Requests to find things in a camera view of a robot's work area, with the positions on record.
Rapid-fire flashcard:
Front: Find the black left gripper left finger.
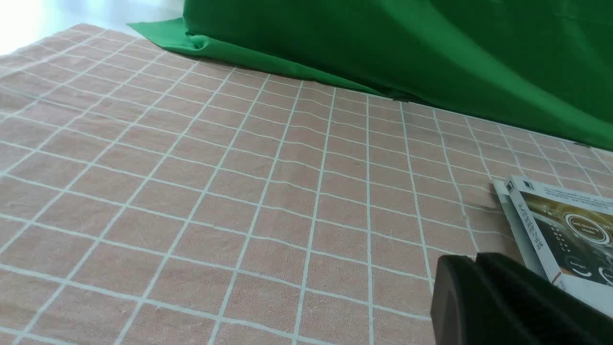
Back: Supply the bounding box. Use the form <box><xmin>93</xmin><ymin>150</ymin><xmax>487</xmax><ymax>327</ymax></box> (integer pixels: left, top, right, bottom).
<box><xmin>431</xmin><ymin>255</ymin><xmax>525</xmax><ymax>345</ymax></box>

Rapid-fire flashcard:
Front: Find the green backdrop cloth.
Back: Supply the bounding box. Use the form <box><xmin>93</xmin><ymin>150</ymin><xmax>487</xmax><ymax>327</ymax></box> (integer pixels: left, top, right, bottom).
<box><xmin>130</xmin><ymin>0</ymin><xmax>613</xmax><ymax>150</ymax></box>

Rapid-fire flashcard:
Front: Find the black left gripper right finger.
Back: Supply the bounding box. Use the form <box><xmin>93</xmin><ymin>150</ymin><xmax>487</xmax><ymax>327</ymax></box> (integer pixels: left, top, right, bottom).
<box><xmin>476</xmin><ymin>253</ymin><xmax>613</xmax><ymax>345</ymax></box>

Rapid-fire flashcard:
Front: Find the white book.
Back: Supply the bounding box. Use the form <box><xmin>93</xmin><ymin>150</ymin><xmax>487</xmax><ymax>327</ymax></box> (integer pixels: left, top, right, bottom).
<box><xmin>492</xmin><ymin>179</ymin><xmax>547</xmax><ymax>279</ymax></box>
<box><xmin>506</xmin><ymin>175</ymin><xmax>613</xmax><ymax>316</ymax></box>

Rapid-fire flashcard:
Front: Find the pink checkered tablecloth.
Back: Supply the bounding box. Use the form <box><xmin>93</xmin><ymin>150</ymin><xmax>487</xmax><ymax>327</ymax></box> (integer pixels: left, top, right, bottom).
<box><xmin>0</xmin><ymin>24</ymin><xmax>612</xmax><ymax>345</ymax></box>

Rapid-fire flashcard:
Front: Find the white lower book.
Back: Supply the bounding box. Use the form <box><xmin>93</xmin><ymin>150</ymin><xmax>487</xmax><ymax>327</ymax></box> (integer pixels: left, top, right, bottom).
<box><xmin>492</xmin><ymin>179</ymin><xmax>547</xmax><ymax>279</ymax></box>

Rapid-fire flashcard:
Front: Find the white top book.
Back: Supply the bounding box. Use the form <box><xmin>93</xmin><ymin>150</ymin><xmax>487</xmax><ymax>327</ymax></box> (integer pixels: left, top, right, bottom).
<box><xmin>506</xmin><ymin>175</ymin><xmax>613</xmax><ymax>316</ymax></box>

